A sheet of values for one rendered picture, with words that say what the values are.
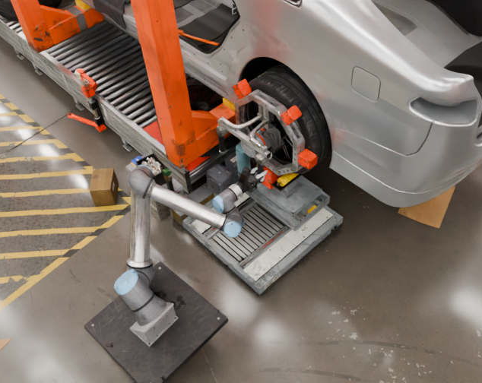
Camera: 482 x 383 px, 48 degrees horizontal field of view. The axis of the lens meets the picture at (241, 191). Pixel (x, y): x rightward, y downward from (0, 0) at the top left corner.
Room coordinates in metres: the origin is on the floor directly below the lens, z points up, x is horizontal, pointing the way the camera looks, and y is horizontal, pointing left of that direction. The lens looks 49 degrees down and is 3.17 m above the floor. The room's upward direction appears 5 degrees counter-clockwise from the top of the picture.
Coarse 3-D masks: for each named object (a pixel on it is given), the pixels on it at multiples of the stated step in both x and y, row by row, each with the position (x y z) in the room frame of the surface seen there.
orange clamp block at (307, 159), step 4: (304, 152) 2.23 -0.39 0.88; (308, 152) 2.23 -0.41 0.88; (300, 156) 2.20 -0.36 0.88; (304, 156) 2.20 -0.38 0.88; (308, 156) 2.19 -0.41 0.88; (312, 156) 2.19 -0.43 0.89; (316, 156) 2.19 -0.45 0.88; (300, 160) 2.20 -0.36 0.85; (304, 160) 2.17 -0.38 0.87; (308, 160) 2.16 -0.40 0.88; (312, 160) 2.17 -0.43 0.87; (316, 160) 2.19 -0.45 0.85; (300, 164) 2.19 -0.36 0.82; (304, 164) 2.17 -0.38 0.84; (308, 164) 2.15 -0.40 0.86; (312, 164) 2.17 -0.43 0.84; (308, 168) 2.15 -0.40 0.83
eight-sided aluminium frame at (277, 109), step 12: (252, 96) 2.49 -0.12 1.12; (264, 96) 2.48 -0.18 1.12; (240, 108) 2.61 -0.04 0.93; (276, 108) 2.36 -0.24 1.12; (240, 120) 2.61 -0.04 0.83; (288, 132) 2.28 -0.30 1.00; (300, 132) 2.28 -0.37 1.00; (300, 144) 2.23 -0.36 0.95; (276, 168) 2.37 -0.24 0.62; (288, 168) 2.27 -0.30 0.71; (300, 168) 2.24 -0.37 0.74
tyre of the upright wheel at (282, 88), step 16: (256, 80) 2.61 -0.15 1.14; (272, 80) 2.55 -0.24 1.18; (288, 80) 2.53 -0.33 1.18; (272, 96) 2.49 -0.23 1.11; (288, 96) 2.41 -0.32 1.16; (304, 96) 2.43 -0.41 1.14; (304, 112) 2.33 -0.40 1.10; (320, 112) 2.36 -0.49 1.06; (304, 128) 2.29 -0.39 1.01; (320, 128) 2.30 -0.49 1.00; (320, 144) 2.27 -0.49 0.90; (320, 160) 2.29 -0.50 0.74
